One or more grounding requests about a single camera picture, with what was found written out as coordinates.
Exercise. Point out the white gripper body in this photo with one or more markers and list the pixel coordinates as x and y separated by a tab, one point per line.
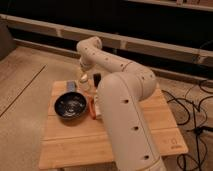
85	64

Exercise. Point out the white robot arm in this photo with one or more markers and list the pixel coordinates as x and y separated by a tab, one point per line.
119	94

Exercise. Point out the blue grey eraser block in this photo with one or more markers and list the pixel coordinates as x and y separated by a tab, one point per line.
71	86

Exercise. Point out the dark small jar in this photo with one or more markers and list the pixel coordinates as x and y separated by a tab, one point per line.
96	79

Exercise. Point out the orange carrot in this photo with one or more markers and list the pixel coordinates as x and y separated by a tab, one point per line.
91	107

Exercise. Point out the white bottle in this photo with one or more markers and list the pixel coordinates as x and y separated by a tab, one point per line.
97	109

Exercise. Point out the wooden board table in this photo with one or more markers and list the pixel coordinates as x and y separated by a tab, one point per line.
83	141

